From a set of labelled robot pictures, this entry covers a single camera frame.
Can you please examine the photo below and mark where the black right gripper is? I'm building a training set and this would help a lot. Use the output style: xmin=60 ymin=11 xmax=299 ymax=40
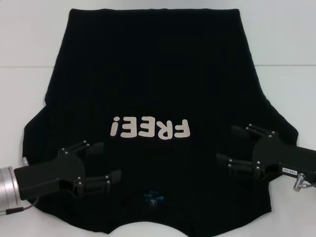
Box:
xmin=215 ymin=123 xmax=316 ymax=183

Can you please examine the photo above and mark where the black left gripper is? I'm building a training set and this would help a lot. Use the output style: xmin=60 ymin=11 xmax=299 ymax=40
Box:
xmin=13 ymin=140 xmax=123 ymax=200

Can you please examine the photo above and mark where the black shirt with FREE print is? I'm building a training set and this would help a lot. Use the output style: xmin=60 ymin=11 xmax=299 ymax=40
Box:
xmin=15 ymin=8 xmax=300 ymax=237

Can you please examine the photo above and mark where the right gripper cable with plug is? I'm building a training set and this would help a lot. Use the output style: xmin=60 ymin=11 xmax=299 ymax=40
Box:
xmin=292 ymin=173 xmax=316 ymax=192

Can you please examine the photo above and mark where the gripper cable with plug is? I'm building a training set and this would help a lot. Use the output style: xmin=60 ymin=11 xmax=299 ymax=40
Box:
xmin=292 ymin=173 xmax=316 ymax=192
xmin=0 ymin=157 xmax=40 ymax=216

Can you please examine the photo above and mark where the left gripper cable with plug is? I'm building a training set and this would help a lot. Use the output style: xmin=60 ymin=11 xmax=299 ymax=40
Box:
xmin=0 ymin=157 xmax=40 ymax=216

